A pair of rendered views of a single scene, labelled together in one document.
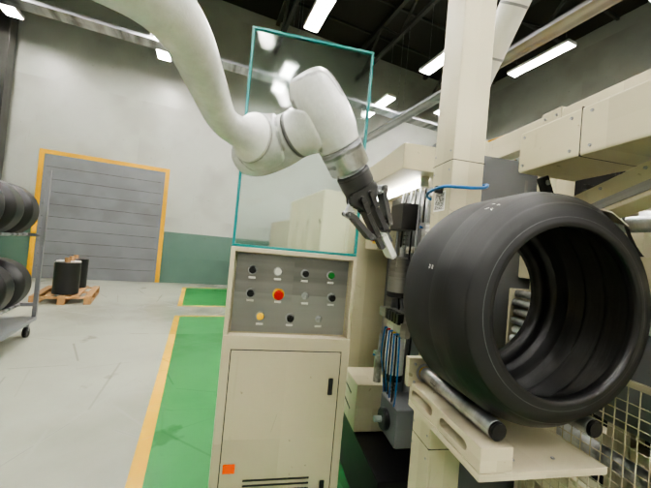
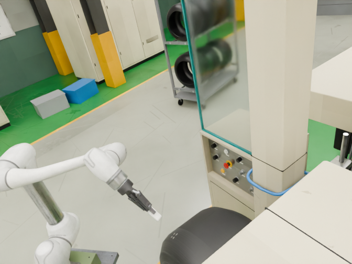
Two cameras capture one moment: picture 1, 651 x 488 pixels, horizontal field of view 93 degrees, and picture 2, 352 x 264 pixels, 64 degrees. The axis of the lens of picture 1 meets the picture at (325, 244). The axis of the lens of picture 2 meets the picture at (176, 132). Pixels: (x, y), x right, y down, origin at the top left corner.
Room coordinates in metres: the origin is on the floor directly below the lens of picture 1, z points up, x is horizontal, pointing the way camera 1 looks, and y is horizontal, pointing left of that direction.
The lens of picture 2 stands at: (0.63, -1.08, 2.29)
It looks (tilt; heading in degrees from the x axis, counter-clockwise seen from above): 32 degrees down; 71
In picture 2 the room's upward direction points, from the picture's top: 12 degrees counter-clockwise
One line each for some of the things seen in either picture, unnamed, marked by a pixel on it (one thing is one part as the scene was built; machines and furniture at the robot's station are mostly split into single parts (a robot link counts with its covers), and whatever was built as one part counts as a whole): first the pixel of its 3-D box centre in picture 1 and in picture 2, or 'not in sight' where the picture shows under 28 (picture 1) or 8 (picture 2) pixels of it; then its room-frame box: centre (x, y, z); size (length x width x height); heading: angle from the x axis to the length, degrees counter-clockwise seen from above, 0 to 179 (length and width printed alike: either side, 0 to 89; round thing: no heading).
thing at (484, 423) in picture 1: (454, 396); not in sight; (0.90, -0.41, 0.90); 0.35 x 0.05 x 0.05; 11
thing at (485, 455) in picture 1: (451, 418); not in sight; (0.91, -0.41, 0.84); 0.36 x 0.09 x 0.06; 11
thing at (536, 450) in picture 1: (492, 430); not in sight; (0.94, -0.55, 0.80); 0.37 x 0.36 x 0.02; 101
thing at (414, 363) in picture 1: (458, 372); not in sight; (1.11, -0.51, 0.90); 0.40 x 0.03 x 0.10; 101
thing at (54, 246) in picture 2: not in sight; (51, 257); (0.15, 0.27, 0.92); 0.18 x 0.16 x 0.22; 60
